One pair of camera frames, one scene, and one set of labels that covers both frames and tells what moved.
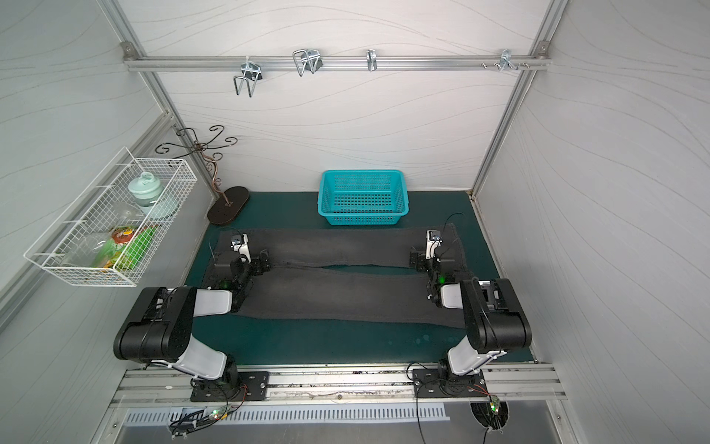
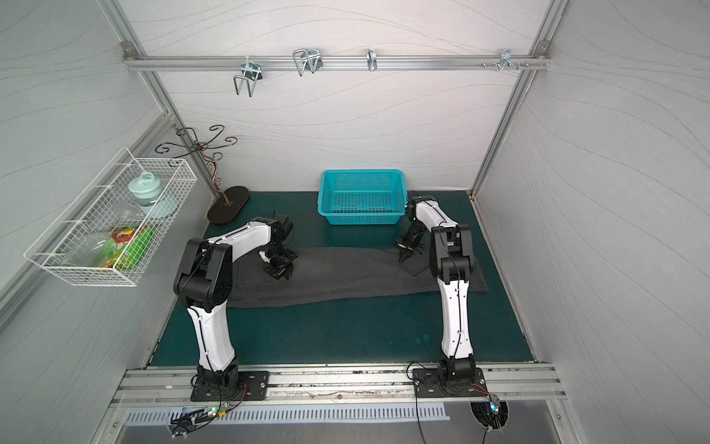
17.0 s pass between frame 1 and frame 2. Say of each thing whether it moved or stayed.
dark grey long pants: moved
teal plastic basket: stayed
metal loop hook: stayed
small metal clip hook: stayed
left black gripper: moved
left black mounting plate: stayed
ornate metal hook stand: stayed
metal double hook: stayed
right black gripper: moved
